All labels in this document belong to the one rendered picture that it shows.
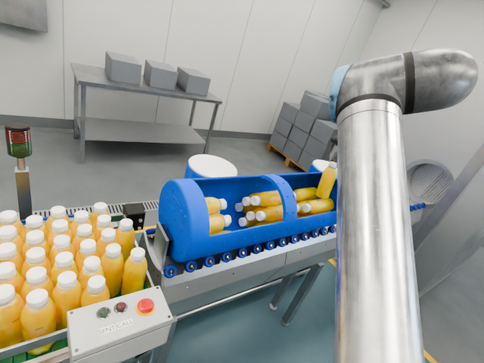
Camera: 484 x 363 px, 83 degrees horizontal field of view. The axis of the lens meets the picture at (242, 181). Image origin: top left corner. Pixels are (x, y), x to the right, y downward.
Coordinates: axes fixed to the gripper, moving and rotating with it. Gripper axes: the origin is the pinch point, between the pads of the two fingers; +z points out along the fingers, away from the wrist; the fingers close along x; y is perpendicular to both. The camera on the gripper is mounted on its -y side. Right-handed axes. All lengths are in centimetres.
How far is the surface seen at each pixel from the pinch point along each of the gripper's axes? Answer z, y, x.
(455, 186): -3, 67, -32
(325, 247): 44.3, 9.2, -12.6
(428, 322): 129, 161, -59
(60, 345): 43, -110, -19
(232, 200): 26, -42, 13
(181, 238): 23, -76, -9
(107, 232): 24, -97, 0
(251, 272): 46, -42, -13
